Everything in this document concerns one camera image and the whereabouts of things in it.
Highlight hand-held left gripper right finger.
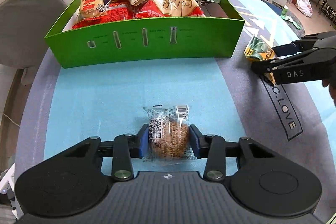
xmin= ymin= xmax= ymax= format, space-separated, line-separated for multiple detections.
xmin=189 ymin=124 xmax=275 ymax=181

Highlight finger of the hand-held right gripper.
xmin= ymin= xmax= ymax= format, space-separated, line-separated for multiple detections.
xmin=272 ymin=33 xmax=326 ymax=56
xmin=251 ymin=49 xmax=319 ymax=74

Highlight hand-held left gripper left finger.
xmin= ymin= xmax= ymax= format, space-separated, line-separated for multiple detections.
xmin=63 ymin=123 xmax=150 ymax=180

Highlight brown cake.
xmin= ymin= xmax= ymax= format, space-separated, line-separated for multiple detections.
xmin=143 ymin=105 xmax=197 ymax=164

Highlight green yellow snack packet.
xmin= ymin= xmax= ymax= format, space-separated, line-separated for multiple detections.
xmin=244 ymin=35 xmax=279 ymax=86

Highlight green cardboard box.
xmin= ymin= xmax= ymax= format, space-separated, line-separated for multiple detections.
xmin=44 ymin=0 xmax=245 ymax=69

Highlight snack packets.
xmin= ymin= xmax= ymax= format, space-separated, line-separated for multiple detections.
xmin=136 ymin=0 xmax=206 ymax=19

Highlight person's right hand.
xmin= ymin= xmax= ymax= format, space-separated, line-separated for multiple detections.
xmin=322 ymin=77 xmax=336 ymax=107

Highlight green sachet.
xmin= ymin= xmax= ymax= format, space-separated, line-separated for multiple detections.
xmin=282 ymin=13 xmax=303 ymax=29

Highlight white plastic bag red print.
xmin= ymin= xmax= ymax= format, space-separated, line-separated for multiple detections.
xmin=293 ymin=0 xmax=314 ymax=17

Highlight white device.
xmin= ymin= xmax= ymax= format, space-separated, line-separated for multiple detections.
xmin=0 ymin=163 xmax=17 ymax=204

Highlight grey sofa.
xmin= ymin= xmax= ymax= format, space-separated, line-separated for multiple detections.
xmin=0 ymin=0 xmax=98 ymax=67

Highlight white cable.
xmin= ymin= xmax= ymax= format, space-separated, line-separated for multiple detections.
xmin=0 ymin=111 xmax=21 ymax=128

